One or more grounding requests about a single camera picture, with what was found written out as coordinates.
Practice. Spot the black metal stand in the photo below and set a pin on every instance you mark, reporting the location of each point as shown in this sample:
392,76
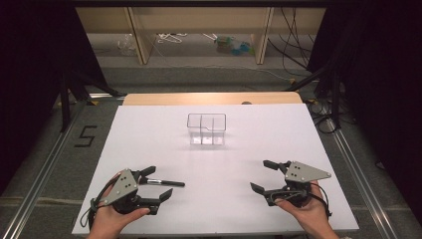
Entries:
335,99
66,99

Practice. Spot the wooden table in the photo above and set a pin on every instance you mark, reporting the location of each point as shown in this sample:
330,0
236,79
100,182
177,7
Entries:
199,99

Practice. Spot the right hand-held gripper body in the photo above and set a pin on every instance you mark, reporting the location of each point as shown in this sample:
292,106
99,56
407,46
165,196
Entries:
300,172

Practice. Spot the green plastic toy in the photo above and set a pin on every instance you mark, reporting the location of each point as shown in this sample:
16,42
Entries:
224,45

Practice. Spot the clear plastic bag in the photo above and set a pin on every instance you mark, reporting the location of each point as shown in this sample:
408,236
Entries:
126,45

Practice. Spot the black curtain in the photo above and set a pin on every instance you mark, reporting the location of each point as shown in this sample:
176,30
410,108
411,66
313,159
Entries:
33,83
381,83

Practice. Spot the black and silver pen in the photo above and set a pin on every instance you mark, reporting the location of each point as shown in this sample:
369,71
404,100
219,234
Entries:
167,182

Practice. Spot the clear plastic divided container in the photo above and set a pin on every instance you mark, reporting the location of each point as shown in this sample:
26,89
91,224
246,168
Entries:
205,132

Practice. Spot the aluminium floor rail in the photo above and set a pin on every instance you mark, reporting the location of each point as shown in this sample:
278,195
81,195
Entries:
361,179
36,189

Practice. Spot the blue plastic toy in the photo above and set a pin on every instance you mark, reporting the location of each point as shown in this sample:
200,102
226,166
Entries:
241,49

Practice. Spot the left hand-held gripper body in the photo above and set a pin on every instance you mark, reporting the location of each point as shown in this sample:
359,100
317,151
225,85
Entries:
124,186

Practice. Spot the person's right hand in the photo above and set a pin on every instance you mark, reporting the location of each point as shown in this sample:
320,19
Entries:
313,219

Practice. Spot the person's left hand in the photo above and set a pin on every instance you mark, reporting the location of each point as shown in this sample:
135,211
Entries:
109,222

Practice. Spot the white hanger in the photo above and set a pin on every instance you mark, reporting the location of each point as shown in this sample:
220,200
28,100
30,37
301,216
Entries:
169,38

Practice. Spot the white board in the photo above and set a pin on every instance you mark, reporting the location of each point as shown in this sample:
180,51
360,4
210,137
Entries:
232,199

